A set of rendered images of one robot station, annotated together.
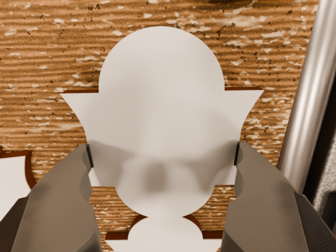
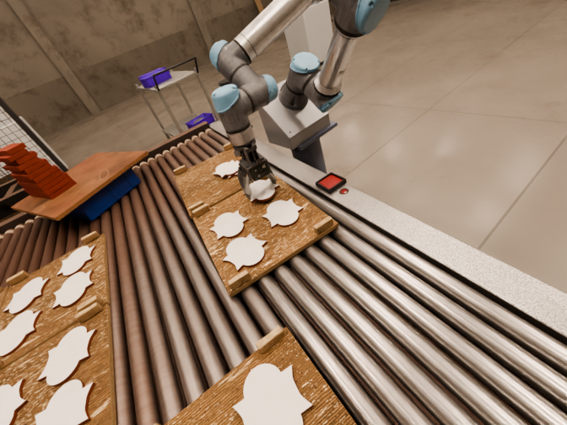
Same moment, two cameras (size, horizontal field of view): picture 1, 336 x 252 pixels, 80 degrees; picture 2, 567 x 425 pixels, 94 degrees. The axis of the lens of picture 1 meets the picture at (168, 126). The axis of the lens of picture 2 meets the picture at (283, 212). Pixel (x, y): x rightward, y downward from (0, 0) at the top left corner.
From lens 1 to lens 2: 0.95 m
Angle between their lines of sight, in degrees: 76
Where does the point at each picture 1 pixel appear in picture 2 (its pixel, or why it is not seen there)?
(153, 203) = (265, 196)
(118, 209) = (262, 211)
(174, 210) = (269, 194)
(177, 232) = (278, 203)
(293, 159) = (297, 186)
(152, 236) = (272, 208)
